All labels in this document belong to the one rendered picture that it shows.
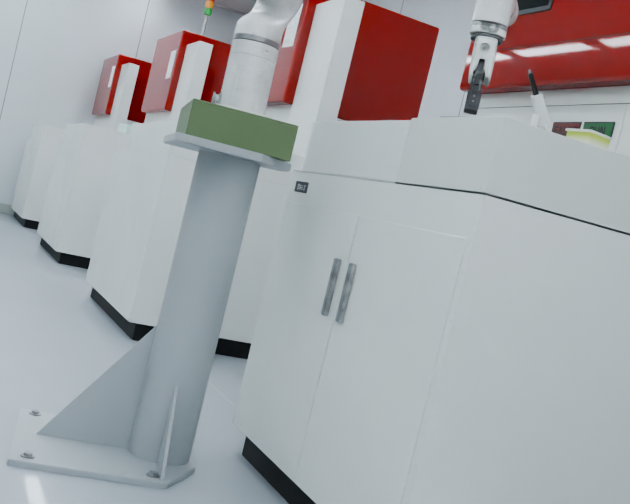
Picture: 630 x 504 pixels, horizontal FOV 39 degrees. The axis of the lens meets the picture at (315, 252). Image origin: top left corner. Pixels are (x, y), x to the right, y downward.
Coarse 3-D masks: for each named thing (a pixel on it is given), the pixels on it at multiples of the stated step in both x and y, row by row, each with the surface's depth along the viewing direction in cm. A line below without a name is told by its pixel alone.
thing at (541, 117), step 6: (534, 96) 205; (540, 96) 205; (534, 102) 206; (540, 102) 205; (534, 108) 207; (540, 108) 206; (546, 108) 206; (528, 114) 206; (534, 114) 205; (540, 114) 206; (546, 114) 206; (528, 120) 206; (534, 120) 205; (540, 120) 207; (546, 120) 206; (540, 126) 208; (546, 126) 207
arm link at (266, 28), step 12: (264, 0) 230; (276, 0) 229; (288, 0) 230; (300, 0) 233; (252, 12) 231; (264, 12) 229; (276, 12) 230; (288, 12) 231; (240, 24) 225; (252, 24) 223; (264, 24) 223; (276, 24) 225; (240, 36) 224; (252, 36) 223; (264, 36) 223; (276, 36) 225; (276, 48) 226
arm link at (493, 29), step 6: (474, 24) 206; (480, 24) 205; (486, 24) 205; (492, 24) 204; (498, 24) 204; (474, 30) 206; (480, 30) 205; (486, 30) 205; (492, 30) 204; (498, 30) 204; (504, 30) 206; (498, 36) 206; (504, 36) 206
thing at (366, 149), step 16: (320, 128) 243; (336, 128) 233; (352, 128) 225; (368, 128) 216; (384, 128) 209; (400, 128) 202; (320, 144) 241; (336, 144) 231; (352, 144) 223; (368, 144) 215; (384, 144) 207; (400, 144) 200; (304, 160) 248; (320, 160) 238; (336, 160) 229; (352, 160) 221; (368, 160) 213; (384, 160) 206; (400, 160) 199; (352, 176) 219; (368, 176) 211; (384, 176) 204
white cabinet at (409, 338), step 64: (320, 192) 234; (384, 192) 202; (448, 192) 178; (320, 256) 225; (384, 256) 196; (448, 256) 173; (512, 256) 171; (576, 256) 177; (320, 320) 218; (384, 320) 190; (448, 320) 169; (512, 320) 173; (576, 320) 179; (256, 384) 246; (320, 384) 211; (384, 384) 185; (448, 384) 169; (512, 384) 175; (576, 384) 181; (256, 448) 247; (320, 448) 204; (384, 448) 180; (448, 448) 171; (512, 448) 177; (576, 448) 183
